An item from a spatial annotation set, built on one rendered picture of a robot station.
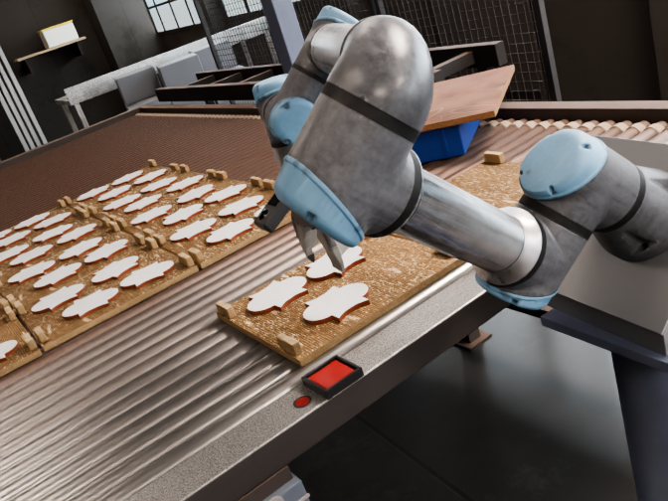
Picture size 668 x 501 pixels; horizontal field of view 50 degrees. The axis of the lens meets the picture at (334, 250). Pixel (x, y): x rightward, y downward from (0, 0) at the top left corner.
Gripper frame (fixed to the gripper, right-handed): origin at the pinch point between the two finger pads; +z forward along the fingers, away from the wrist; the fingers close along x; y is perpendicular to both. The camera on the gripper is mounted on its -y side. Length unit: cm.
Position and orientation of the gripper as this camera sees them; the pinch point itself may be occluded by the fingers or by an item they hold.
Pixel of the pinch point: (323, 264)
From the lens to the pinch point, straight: 134.9
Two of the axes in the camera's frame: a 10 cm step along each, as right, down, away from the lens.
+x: -5.5, -1.6, 8.2
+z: 3.0, 8.8, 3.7
